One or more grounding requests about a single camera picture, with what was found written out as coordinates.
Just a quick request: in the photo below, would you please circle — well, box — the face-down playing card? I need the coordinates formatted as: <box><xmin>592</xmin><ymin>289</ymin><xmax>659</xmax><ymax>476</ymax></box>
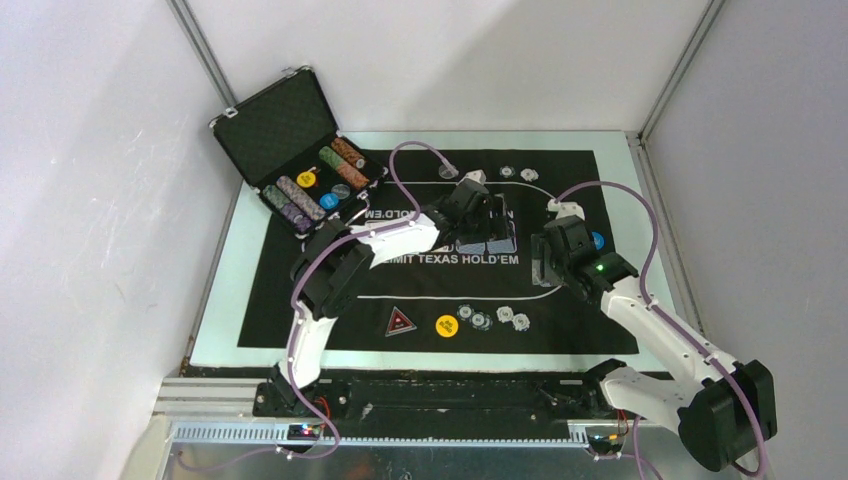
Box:
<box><xmin>486</xmin><ymin>237</ymin><xmax>518</xmax><ymax>255</ymax></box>
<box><xmin>456</xmin><ymin>242</ymin><xmax>487</xmax><ymax>255</ymax></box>

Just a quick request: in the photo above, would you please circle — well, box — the blue small blind button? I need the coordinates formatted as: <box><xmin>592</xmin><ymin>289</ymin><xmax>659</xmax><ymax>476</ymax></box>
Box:
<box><xmin>592</xmin><ymin>231</ymin><xmax>605</xmax><ymax>250</ymax></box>

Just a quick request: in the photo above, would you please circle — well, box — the black dealer button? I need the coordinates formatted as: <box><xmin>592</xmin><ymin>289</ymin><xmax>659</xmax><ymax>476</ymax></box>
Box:
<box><xmin>438</xmin><ymin>164</ymin><xmax>459</xmax><ymax>180</ymax></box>

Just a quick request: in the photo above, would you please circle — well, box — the grey white poker chip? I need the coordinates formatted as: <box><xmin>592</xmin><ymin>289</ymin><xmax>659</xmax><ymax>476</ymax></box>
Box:
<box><xmin>499</xmin><ymin>165</ymin><xmax>516</xmax><ymax>179</ymax></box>

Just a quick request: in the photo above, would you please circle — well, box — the white blue chip back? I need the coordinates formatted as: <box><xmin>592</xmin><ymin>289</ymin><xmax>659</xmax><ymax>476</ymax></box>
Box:
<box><xmin>520</xmin><ymin>168</ymin><xmax>539</xmax><ymax>182</ymax></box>

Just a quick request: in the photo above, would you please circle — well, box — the white blue chip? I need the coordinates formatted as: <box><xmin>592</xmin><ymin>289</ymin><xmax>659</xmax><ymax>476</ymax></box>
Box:
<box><xmin>511</xmin><ymin>314</ymin><xmax>530</xmax><ymax>332</ymax></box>
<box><xmin>520</xmin><ymin>168</ymin><xmax>539</xmax><ymax>182</ymax></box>
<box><xmin>496</xmin><ymin>306</ymin><xmax>514</xmax><ymax>323</ymax></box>

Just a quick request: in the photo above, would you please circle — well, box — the white blue chip front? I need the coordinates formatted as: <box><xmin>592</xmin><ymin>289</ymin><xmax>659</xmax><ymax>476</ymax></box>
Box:
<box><xmin>511</xmin><ymin>314</ymin><xmax>530</xmax><ymax>332</ymax></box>
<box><xmin>496</xmin><ymin>306</ymin><xmax>514</xmax><ymax>323</ymax></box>

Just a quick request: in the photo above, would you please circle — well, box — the green blue chip front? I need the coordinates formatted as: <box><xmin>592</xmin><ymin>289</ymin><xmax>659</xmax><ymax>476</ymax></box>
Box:
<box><xmin>457</xmin><ymin>304</ymin><xmax>475</xmax><ymax>321</ymax></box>

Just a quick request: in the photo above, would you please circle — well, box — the grey white chip front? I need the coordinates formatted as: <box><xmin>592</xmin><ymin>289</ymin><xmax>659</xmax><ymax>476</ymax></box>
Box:
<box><xmin>469</xmin><ymin>312</ymin><xmax>493</xmax><ymax>331</ymax></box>

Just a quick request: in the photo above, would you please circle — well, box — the yellow big blind button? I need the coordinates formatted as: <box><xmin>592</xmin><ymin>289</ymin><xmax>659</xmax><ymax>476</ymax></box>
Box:
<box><xmin>435</xmin><ymin>315</ymin><xmax>460</xmax><ymax>338</ymax></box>

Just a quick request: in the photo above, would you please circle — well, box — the triangular all-in marker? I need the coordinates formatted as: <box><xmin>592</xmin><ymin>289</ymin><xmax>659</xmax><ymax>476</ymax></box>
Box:
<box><xmin>384</xmin><ymin>306</ymin><xmax>417</xmax><ymax>338</ymax></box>

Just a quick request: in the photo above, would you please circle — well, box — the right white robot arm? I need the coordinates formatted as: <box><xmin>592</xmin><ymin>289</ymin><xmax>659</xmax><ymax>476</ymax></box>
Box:
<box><xmin>531</xmin><ymin>215</ymin><xmax>778</xmax><ymax>472</ymax></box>

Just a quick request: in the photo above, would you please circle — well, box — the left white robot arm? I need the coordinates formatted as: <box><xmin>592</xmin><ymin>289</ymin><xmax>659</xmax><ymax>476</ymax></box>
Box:
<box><xmin>277</xmin><ymin>177</ymin><xmax>514</xmax><ymax>417</ymax></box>

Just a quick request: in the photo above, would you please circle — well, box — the black poker table mat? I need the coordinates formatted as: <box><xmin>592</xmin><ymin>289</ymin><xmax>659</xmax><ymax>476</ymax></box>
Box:
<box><xmin>237</xmin><ymin>149</ymin><xmax>641</xmax><ymax>356</ymax></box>

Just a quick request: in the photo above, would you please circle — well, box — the green orange chip row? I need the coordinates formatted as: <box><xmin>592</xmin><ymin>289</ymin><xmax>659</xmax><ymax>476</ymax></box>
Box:
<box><xmin>318</xmin><ymin>146</ymin><xmax>369</xmax><ymax>190</ymax></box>

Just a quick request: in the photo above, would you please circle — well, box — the clear dealer button in case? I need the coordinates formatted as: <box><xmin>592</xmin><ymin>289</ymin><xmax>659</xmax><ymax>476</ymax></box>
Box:
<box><xmin>331</xmin><ymin>184</ymin><xmax>351</xmax><ymax>200</ymax></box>

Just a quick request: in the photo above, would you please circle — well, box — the red brown chip row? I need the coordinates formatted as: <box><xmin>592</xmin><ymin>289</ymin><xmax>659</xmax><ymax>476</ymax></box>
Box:
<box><xmin>330</xmin><ymin>137</ymin><xmax>366</xmax><ymax>170</ymax></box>

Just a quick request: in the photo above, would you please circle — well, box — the blue button in case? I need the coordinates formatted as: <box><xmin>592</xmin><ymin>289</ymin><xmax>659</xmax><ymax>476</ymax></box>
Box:
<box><xmin>319</xmin><ymin>192</ymin><xmax>340</xmax><ymax>211</ymax></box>

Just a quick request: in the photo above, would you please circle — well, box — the pink grey chip row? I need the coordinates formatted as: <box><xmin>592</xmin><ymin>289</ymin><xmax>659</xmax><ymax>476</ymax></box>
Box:
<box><xmin>276</xmin><ymin>175</ymin><xmax>327</xmax><ymax>222</ymax></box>

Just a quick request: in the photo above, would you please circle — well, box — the yellow button in case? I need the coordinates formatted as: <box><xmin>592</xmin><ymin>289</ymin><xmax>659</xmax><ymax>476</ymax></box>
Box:
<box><xmin>296</xmin><ymin>171</ymin><xmax>317</xmax><ymax>189</ymax></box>

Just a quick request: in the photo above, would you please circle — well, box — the black aluminium chip case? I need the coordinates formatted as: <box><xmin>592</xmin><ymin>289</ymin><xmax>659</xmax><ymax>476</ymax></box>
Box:
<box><xmin>209</xmin><ymin>66</ymin><xmax>388</xmax><ymax>238</ymax></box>

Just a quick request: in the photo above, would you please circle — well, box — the electronics board with leds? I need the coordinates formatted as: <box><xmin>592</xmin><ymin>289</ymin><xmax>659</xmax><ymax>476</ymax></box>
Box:
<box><xmin>286</xmin><ymin>423</ymin><xmax>323</xmax><ymax>441</ymax></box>

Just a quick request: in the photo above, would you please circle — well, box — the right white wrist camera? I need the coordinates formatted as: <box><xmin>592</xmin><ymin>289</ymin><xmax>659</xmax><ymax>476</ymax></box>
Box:
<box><xmin>546</xmin><ymin>199</ymin><xmax>585</xmax><ymax>220</ymax></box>

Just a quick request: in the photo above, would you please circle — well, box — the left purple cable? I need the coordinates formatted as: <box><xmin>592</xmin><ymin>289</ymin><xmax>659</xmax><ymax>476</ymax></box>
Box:
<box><xmin>175</xmin><ymin>140</ymin><xmax>458</xmax><ymax>473</ymax></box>

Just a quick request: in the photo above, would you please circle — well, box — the purple cable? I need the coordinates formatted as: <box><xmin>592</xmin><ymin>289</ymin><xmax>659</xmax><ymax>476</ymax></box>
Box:
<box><xmin>175</xmin><ymin>140</ymin><xmax>458</xmax><ymax>473</ymax></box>
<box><xmin>555</xmin><ymin>181</ymin><xmax>770</xmax><ymax>480</ymax></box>

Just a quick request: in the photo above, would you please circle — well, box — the black metal base rail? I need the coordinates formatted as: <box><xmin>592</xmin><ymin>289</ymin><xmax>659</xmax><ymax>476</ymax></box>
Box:
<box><xmin>178</xmin><ymin>364</ymin><xmax>730</xmax><ymax>442</ymax></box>

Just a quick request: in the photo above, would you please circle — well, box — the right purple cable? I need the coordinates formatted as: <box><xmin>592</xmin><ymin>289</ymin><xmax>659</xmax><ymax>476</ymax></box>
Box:
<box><xmin>555</xmin><ymin>181</ymin><xmax>770</xmax><ymax>480</ymax></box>

